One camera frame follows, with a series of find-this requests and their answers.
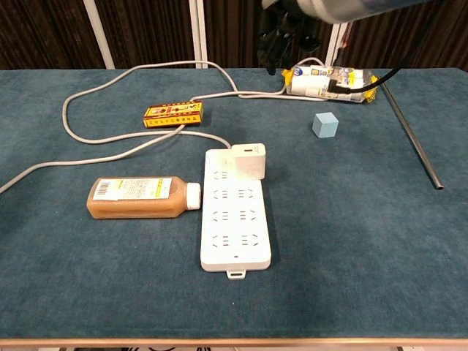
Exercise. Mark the white charger adapter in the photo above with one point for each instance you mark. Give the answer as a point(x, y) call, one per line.
point(248, 164)

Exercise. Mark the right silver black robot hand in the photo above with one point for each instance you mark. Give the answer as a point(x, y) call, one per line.
point(283, 29)

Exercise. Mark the thin metal rod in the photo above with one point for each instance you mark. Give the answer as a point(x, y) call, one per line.
point(412, 136)

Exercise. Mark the brown juice bottle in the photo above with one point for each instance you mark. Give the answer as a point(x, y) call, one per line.
point(139, 204)

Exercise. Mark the dark brown pleated curtain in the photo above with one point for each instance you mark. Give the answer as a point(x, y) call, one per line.
point(153, 29)

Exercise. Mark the light blue cube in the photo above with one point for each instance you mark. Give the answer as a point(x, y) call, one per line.
point(324, 126)

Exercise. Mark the white partition frame post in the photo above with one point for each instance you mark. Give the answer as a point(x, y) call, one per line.
point(98, 34)
point(197, 33)
point(333, 51)

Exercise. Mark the pack of white bag rolls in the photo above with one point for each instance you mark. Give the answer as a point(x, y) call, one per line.
point(307, 86)

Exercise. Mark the yellow red cardboard box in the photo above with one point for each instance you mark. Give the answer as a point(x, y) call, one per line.
point(172, 114)

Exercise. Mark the white power strip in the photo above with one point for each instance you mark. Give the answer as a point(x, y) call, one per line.
point(234, 226)

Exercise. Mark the teal velvet table cloth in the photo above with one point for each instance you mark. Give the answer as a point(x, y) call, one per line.
point(329, 256)

